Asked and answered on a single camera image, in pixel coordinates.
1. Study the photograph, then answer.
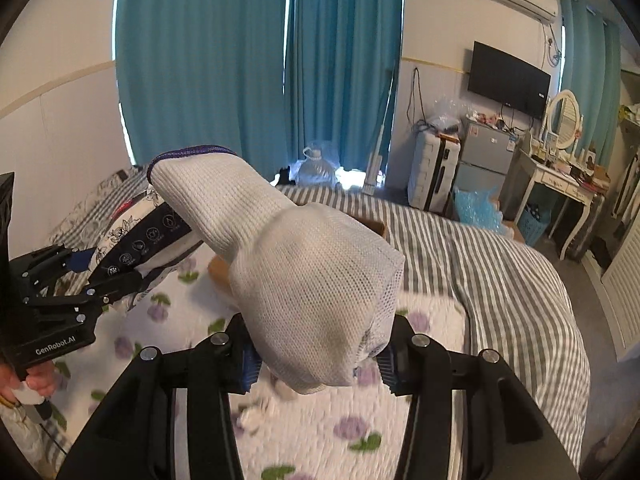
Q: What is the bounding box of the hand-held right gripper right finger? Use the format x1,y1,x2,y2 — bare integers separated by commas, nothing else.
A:
376,314,582,480

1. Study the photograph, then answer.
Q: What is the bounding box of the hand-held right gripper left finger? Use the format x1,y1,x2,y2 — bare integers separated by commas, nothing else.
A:
56,314,262,480

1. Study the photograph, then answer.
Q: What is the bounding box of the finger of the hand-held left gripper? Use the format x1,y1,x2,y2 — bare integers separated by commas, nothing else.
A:
24,269,147,322
11,245,97,292

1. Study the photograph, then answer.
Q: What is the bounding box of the floral cloth with black band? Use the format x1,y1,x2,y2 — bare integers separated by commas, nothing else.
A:
90,184,207,312

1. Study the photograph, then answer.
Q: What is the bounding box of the white mesh laundry bag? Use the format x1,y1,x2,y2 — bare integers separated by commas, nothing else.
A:
146,144,407,396

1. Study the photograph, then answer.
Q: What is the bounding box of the person's left hand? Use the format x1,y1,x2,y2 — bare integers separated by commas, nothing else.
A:
0,360,58,407

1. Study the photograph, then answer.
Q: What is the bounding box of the small white cloth piece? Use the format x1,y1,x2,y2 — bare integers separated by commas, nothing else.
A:
234,399,277,432

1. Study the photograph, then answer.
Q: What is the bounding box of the white purple flower blanket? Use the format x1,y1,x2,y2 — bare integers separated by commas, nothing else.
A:
0,246,469,480

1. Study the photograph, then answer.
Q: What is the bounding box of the grey striped bed cover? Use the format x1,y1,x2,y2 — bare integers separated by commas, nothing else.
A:
49,167,592,467

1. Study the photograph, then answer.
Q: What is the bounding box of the blue bubble wrap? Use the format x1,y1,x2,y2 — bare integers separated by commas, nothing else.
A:
452,184,507,235

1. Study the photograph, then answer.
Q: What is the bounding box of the white suitcase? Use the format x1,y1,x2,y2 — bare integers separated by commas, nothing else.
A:
407,129,464,214

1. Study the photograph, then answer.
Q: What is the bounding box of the blue plastic basket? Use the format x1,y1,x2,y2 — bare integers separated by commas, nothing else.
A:
517,207,552,247

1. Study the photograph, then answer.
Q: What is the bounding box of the large clear water bottle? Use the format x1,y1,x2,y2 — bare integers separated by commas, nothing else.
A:
294,145,342,189

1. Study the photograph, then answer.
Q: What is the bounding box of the grey mini fridge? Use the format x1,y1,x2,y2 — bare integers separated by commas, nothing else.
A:
452,113,522,212

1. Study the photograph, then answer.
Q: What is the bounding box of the white louvre door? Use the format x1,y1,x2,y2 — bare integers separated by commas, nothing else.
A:
597,219,640,362

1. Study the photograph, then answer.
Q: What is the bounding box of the white dressing table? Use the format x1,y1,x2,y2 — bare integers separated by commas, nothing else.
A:
499,134,610,262

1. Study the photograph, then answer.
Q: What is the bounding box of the teal window curtain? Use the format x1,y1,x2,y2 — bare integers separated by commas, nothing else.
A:
557,0,624,157
283,0,405,172
114,0,297,167

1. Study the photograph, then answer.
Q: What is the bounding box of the clear plastic bag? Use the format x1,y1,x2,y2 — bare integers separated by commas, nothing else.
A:
424,97,462,134

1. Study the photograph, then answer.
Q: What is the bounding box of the white oval vanity mirror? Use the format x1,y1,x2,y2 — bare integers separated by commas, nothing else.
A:
542,89,586,152

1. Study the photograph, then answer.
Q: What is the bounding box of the black wall cable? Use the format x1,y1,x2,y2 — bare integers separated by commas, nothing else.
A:
405,65,427,127

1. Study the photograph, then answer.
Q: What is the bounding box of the black wall television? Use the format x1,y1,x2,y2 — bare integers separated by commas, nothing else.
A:
467,41,553,121

